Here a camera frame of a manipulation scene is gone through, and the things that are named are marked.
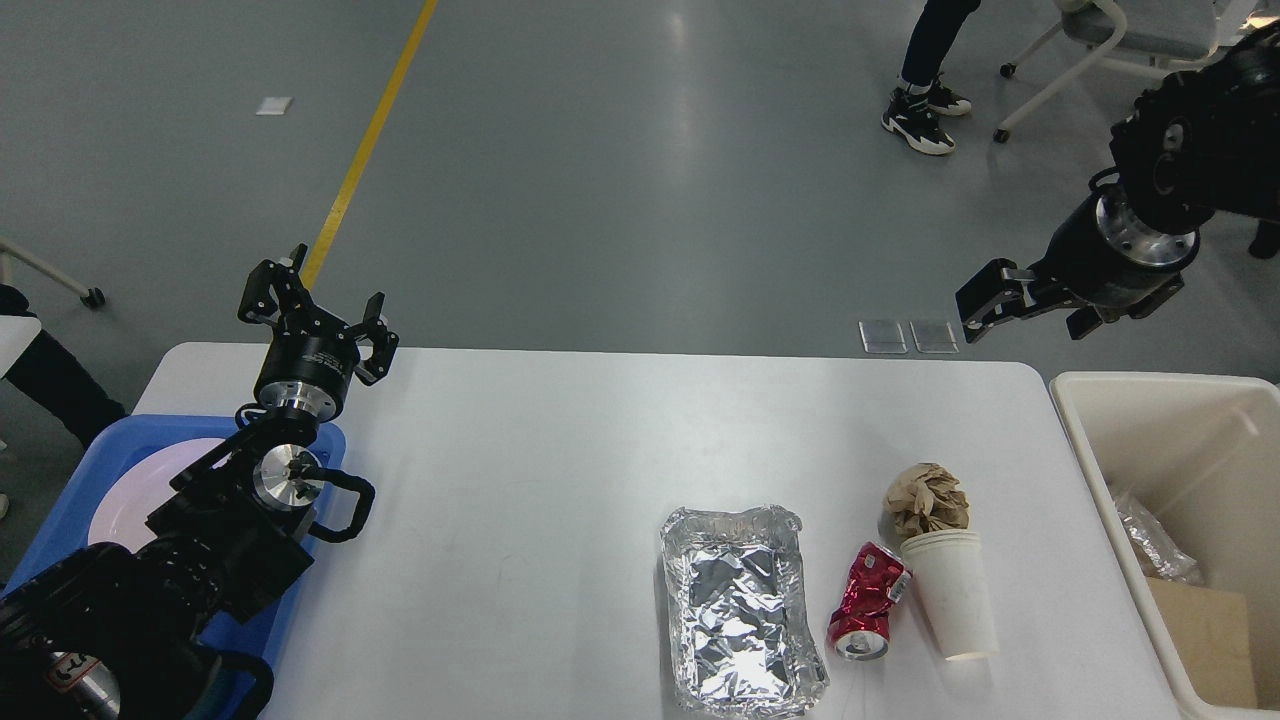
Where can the beige plastic bin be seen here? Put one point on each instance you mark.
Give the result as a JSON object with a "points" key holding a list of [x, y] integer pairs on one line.
{"points": [[1200, 453]]}

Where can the person leg dark trousers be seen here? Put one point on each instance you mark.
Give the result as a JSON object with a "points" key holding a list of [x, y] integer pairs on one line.
{"points": [[49, 374]]}

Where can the clear plastic wrap in bin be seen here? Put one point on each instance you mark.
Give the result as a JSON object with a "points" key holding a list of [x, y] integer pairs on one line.
{"points": [[1157, 553]]}

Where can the white office chair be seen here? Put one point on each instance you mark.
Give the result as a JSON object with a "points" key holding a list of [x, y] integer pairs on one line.
{"points": [[1141, 38]]}

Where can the silver floor socket plate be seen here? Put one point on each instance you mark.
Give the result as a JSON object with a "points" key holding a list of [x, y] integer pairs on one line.
{"points": [[882, 337]]}

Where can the brown paper ball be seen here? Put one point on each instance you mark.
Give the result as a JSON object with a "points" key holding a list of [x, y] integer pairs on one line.
{"points": [[923, 499]]}

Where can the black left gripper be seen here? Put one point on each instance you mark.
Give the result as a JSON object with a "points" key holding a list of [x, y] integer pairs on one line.
{"points": [[310, 372]]}

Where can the crushed red soda can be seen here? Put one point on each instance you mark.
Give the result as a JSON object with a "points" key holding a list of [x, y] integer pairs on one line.
{"points": [[859, 628]]}

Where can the walking person legs sneakers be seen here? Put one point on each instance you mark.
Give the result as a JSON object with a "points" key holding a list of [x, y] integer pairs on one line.
{"points": [[920, 98]]}

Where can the white paper cup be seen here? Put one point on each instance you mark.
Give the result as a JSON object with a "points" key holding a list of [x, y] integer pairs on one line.
{"points": [[949, 571]]}

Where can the brown paper bag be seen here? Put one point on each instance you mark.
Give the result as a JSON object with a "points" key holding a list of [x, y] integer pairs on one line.
{"points": [[1210, 632]]}

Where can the white chair leg left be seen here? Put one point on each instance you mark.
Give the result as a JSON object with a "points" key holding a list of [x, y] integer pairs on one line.
{"points": [[12, 254]]}

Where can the aluminium foil tray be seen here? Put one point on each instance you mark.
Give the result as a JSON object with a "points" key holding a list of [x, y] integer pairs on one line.
{"points": [[740, 643]]}

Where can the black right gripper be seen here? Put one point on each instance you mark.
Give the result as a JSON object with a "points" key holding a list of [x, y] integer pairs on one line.
{"points": [[1103, 259]]}

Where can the pink plastic plate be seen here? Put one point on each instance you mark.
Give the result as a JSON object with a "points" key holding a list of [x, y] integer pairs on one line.
{"points": [[121, 516]]}

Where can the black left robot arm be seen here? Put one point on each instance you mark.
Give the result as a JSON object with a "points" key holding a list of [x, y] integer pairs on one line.
{"points": [[110, 633]]}

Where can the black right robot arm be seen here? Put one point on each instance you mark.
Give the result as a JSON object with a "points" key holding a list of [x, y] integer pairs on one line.
{"points": [[1203, 141]]}

